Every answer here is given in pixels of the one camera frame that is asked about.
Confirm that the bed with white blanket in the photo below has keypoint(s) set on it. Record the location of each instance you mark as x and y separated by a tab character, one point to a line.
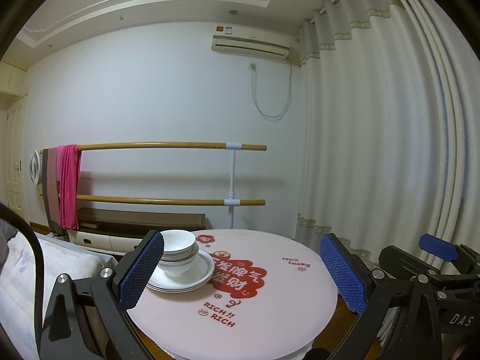
75	258

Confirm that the white bowl grey band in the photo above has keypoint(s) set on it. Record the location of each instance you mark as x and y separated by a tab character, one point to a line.
180	270
187	258
180	240

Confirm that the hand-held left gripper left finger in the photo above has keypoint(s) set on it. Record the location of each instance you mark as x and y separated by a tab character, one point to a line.
144	268

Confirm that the white door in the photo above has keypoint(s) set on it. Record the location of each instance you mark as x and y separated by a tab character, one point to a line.
15	157

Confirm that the white barre post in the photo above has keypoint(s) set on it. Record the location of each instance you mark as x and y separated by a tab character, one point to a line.
232	176

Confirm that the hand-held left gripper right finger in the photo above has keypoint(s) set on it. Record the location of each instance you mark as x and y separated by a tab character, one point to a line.
341	273

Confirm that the low cabinet with white drawers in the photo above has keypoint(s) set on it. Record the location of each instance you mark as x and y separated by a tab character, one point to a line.
150	221

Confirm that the white wall air conditioner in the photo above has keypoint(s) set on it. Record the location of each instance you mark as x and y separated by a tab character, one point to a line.
249	43

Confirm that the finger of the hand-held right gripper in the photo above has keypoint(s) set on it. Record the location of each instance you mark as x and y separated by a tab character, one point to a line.
401	260
437	246

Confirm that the brown cloth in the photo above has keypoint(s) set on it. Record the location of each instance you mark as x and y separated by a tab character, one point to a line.
50	187

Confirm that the white pleated curtain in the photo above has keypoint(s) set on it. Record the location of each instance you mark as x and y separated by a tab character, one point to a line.
375	138

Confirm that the white round fan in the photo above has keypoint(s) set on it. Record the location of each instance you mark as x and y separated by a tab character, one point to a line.
35	167

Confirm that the cream overhead cupboard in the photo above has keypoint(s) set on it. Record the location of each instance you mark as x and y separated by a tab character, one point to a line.
11	78

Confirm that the white wall socket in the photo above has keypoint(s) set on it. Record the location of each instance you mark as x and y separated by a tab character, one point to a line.
253	66

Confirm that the white wall switch plate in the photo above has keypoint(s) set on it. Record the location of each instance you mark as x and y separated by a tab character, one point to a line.
86	174

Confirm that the pink cloth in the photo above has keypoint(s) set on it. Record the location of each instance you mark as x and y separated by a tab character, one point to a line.
68	187

